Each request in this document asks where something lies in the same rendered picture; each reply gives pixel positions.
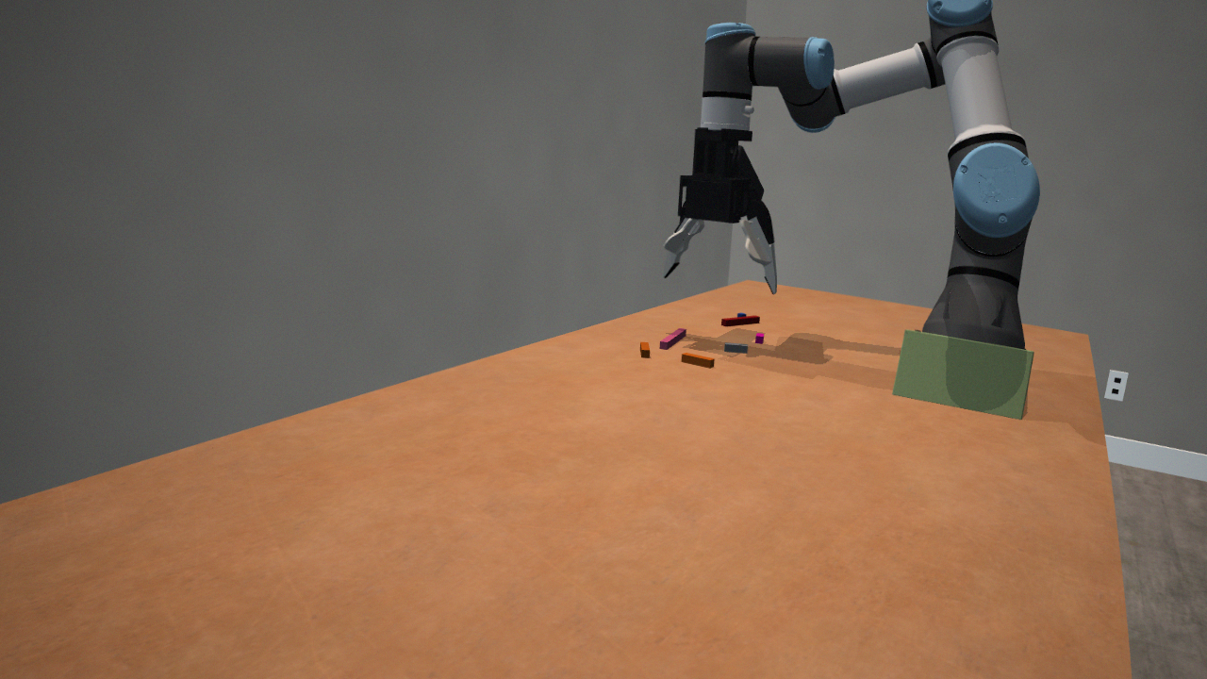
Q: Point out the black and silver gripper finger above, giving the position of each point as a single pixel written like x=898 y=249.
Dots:
x=759 y=238
x=678 y=242

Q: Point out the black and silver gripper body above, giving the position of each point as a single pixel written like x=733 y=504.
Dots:
x=711 y=201

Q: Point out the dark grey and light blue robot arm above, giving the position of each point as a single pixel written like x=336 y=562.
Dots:
x=996 y=188

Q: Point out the pink rod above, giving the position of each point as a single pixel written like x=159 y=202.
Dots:
x=671 y=339

